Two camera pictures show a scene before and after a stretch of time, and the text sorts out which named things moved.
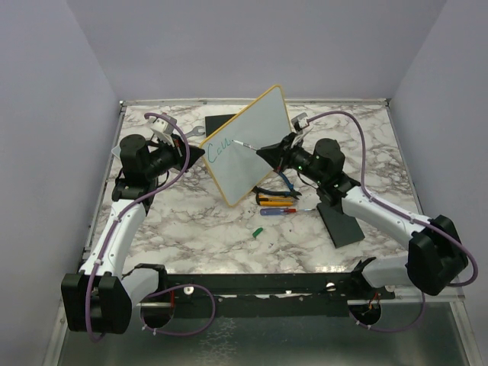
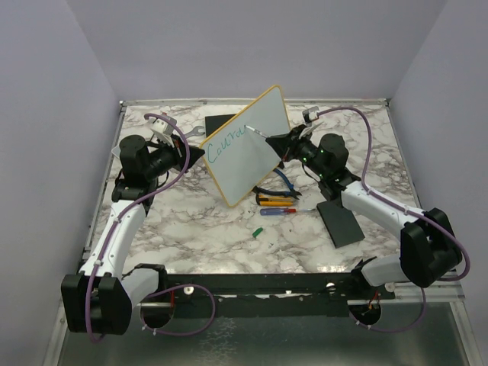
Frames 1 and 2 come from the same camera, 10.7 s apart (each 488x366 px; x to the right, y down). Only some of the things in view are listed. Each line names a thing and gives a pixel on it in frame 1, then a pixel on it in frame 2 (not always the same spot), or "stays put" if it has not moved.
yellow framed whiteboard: [236, 169] stays put
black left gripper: [179, 150] stays put
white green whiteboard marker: [244, 144] → [255, 130]
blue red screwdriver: [280, 211] stays put
